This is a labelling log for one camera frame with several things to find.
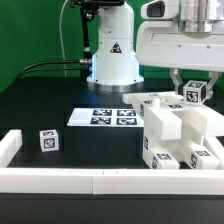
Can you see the white chair seat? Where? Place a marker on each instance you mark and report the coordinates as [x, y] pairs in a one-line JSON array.
[[178, 148]]

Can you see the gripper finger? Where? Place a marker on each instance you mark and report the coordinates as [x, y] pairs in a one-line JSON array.
[[175, 75], [214, 77]]

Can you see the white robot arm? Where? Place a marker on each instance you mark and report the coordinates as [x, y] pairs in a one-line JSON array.
[[115, 63]]

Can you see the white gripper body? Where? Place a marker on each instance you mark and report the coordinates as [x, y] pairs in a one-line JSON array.
[[182, 34]]

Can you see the white chair back piece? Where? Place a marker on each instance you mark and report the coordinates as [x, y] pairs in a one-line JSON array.
[[165, 113]]

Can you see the white U-shaped fence wall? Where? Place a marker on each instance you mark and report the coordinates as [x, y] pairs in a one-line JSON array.
[[100, 181]]

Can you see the white marker tag sheet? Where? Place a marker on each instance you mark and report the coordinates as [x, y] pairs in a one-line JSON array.
[[104, 117]]

